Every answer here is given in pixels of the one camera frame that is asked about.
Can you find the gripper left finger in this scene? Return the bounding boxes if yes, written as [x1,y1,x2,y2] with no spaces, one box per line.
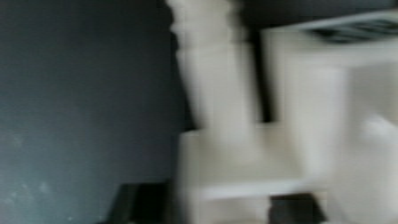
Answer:
[98,182,174,224]

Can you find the white marker base plate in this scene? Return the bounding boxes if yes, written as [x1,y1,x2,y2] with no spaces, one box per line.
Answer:
[293,10,398,45]

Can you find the white chair seat part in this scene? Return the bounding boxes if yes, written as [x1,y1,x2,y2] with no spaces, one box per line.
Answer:
[167,0,398,224]

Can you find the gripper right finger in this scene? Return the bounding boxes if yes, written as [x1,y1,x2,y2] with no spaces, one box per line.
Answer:
[268,193,327,224]

